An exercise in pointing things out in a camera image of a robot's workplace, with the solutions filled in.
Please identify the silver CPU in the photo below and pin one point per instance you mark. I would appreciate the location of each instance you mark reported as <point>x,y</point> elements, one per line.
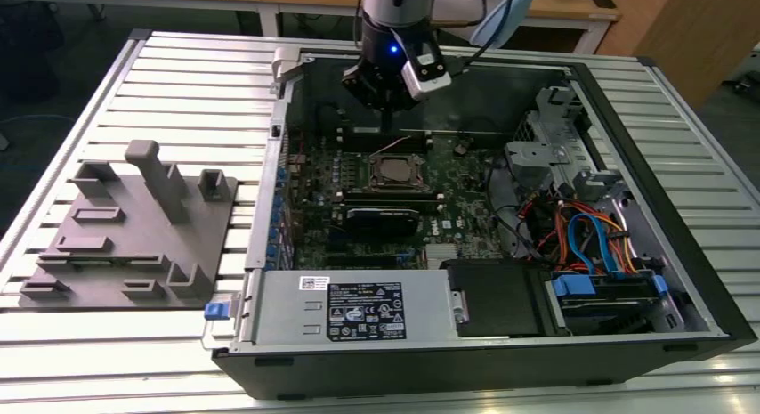
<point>398,171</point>

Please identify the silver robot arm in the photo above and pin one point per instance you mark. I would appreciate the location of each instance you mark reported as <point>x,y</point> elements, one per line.
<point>398,4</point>

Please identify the grey case latch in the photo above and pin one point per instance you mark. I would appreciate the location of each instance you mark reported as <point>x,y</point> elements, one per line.
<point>286,60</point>

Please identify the green RAM stick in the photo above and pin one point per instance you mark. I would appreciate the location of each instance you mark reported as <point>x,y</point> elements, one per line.
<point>392,205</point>

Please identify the metal drive cage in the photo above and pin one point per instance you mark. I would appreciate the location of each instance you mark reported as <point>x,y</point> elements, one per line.
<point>528,158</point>

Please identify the black graphics card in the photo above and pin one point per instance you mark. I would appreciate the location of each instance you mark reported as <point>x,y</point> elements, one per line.
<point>380,224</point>

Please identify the green motherboard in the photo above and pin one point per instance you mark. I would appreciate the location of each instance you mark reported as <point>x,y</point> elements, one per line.
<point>470,209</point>

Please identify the silver chipset heatsink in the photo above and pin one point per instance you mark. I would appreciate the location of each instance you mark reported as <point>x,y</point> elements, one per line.
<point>442,251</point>

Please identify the grey parts rack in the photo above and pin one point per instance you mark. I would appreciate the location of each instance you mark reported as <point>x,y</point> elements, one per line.
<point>148,236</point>

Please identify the wooden cabinet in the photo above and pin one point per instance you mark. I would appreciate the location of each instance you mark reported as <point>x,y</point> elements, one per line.
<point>695,35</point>

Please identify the black plastic shroud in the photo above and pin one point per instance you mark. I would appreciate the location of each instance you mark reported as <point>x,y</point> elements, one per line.
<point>499,298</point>

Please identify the grey power supply unit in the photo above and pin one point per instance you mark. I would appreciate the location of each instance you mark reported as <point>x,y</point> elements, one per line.
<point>279,307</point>

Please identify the hard disk in blue carrier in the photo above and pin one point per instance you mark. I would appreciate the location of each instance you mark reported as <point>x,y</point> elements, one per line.
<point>572,285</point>

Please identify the blue plastic latch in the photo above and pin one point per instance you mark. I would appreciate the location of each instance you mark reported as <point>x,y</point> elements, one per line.
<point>215,311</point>

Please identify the black PC case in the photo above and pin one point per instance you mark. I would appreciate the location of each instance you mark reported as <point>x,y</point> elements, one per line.
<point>415,374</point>

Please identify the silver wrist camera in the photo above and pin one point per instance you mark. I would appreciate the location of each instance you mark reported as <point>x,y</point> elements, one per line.
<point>427,82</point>

